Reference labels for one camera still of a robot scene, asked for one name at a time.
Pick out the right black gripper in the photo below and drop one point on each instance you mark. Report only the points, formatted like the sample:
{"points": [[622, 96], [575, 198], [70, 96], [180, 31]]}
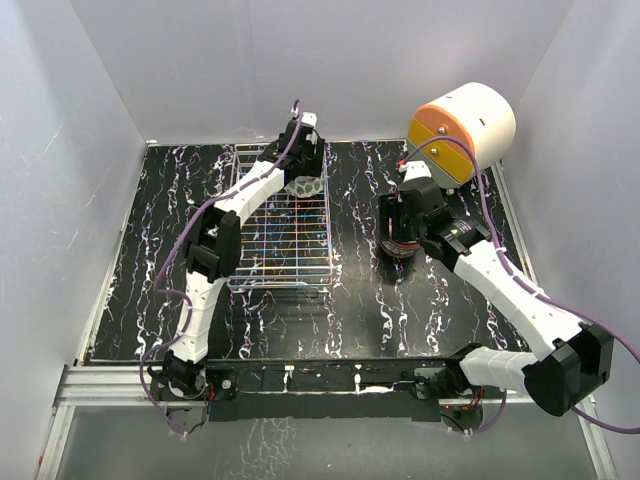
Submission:
{"points": [[390, 206]]}

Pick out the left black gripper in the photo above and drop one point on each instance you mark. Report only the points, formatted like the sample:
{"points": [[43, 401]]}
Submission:
{"points": [[315, 153]]}

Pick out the green spotted white bowl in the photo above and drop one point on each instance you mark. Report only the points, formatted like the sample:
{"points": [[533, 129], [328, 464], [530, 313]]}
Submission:
{"points": [[305, 187]]}

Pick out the brown patterned bowl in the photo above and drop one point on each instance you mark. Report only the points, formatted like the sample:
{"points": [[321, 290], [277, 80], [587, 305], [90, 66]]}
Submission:
{"points": [[399, 250]]}

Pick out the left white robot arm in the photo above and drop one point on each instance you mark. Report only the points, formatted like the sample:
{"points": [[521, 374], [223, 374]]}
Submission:
{"points": [[211, 244]]}

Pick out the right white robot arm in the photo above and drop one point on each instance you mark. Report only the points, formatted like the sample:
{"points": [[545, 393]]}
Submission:
{"points": [[567, 359]]}

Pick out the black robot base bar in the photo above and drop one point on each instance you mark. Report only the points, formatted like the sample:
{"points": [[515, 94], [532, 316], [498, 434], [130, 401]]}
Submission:
{"points": [[422, 390]]}

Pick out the round pastel drawer cabinet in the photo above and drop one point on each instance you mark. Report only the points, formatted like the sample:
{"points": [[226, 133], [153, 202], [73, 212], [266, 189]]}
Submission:
{"points": [[473, 113]]}

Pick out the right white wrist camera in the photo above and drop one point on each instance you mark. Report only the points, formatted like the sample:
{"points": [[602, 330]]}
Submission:
{"points": [[412, 170]]}

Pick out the white wire dish rack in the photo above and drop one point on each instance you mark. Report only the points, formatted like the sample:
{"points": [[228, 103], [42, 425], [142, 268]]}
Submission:
{"points": [[286, 243]]}

